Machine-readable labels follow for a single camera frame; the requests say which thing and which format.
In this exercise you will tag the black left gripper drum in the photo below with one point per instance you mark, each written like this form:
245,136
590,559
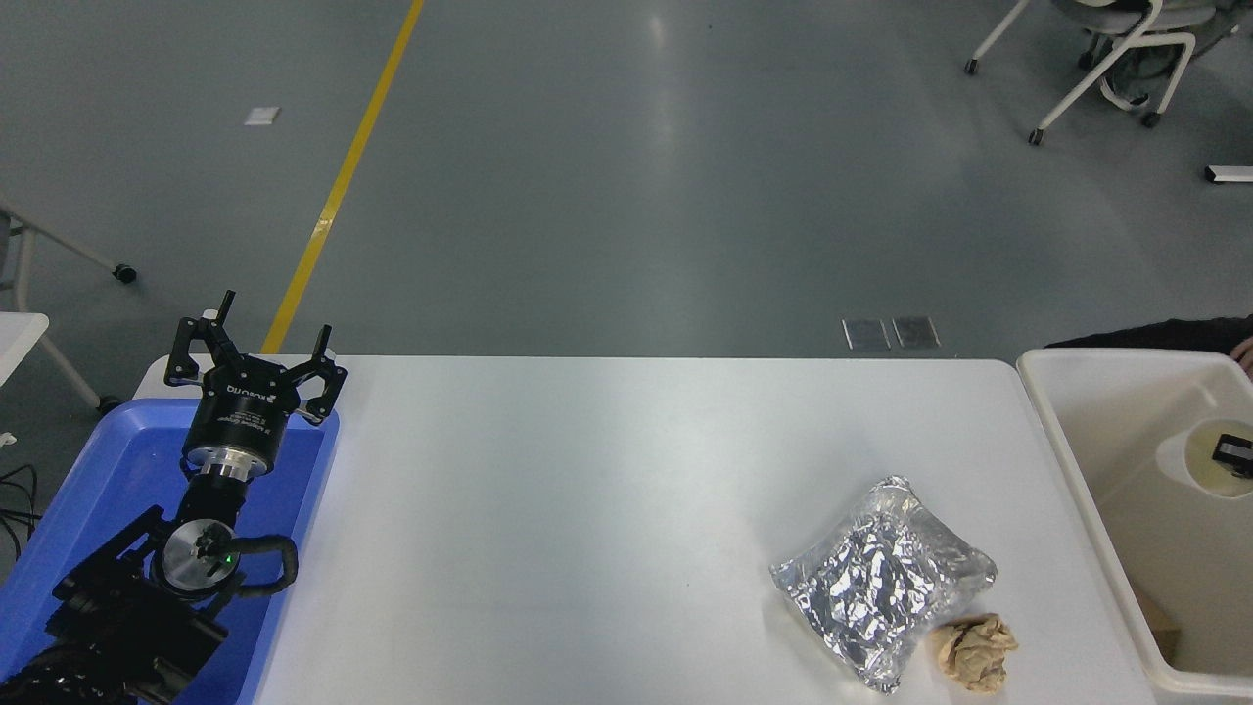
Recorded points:
240,416

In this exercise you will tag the white paper cup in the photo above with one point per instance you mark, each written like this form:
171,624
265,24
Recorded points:
1189,460

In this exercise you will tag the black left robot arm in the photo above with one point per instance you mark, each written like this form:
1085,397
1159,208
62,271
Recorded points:
117,627

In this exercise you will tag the person's forearm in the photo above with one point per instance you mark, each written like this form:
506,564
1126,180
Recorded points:
1175,336

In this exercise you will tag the person's hand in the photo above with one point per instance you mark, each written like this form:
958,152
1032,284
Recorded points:
1245,355

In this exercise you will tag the large pale plastic bin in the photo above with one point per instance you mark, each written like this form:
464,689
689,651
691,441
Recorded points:
1106,421

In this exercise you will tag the blue plastic tray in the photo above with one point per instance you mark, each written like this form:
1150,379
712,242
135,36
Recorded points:
98,470

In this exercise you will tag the small white table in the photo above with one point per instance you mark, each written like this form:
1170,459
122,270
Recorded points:
20,338

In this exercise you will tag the white paper scrap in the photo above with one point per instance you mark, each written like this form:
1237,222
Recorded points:
262,116

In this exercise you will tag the white bar on floor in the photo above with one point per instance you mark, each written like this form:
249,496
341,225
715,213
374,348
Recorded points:
1231,173

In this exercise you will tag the crumpled tan paper ball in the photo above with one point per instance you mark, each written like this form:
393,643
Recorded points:
974,651

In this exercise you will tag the metal floor plate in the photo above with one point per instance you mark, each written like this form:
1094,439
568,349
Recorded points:
866,334
916,332

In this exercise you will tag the seated person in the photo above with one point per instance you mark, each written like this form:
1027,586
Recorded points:
1126,93

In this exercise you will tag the crumpled silver foil tray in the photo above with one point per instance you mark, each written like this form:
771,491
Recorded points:
881,583

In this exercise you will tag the white wheeled chair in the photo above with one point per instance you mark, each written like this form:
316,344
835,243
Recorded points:
1087,83

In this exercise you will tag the grey wheeled frame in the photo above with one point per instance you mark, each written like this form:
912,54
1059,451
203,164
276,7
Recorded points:
69,245

